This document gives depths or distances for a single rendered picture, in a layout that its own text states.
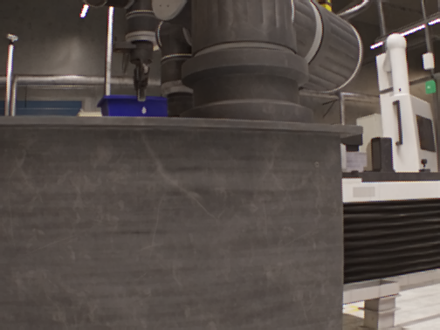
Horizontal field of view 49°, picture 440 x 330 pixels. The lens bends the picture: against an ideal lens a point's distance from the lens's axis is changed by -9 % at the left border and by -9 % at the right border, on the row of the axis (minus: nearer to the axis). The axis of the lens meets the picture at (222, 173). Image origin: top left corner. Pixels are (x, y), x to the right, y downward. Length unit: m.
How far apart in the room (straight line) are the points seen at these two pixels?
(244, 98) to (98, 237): 0.33
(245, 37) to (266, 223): 0.32
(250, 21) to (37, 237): 0.50
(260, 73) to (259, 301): 0.38
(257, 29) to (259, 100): 0.13
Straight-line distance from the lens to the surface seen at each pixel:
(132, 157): 0.77
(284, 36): 0.94
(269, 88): 0.89
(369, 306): 2.24
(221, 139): 0.82
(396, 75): 5.30
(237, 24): 0.92
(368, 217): 2.26
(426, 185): 2.07
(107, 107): 1.59
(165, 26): 1.38
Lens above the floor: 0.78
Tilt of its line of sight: 3 degrees up
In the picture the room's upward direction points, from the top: 1 degrees counter-clockwise
